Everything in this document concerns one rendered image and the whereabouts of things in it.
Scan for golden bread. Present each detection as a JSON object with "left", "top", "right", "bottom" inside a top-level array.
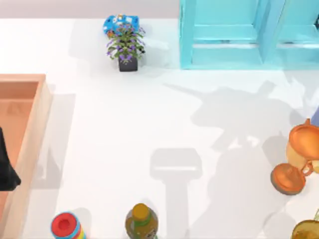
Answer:
[{"left": 291, "top": 219, "right": 319, "bottom": 239}]

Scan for stack of coloured rings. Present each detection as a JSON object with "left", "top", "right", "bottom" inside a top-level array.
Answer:
[{"left": 51, "top": 211, "right": 87, "bottom": 239}]

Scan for yellow-capped juice bottle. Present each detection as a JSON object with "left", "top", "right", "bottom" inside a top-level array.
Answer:
[{"left": 125, "top": 203, "right": 159, "bottom": 239}]

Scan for blue printed bag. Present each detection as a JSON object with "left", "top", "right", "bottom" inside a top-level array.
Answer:
[{"left": 103, "top": 14, "right": 140, "bottom": 38}]

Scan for light blue rack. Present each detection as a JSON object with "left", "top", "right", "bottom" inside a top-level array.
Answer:
[{"left": 178, "top": 0, "right": 319, "bottom": 70}]

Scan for purple flowering plant black pot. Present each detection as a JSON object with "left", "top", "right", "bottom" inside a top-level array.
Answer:
[{"left": 106, "top": 24, "right": 146, "bottom": 72}]

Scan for salmon-coloured shallow box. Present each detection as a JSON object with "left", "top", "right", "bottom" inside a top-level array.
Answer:
[{"left": 0, "top": 73, "right": 53, "bottom": 239}]

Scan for copper trophy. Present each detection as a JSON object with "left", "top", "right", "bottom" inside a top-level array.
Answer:
[{"left": 270, "top": 118, "right": 319, "bottom": 196}]

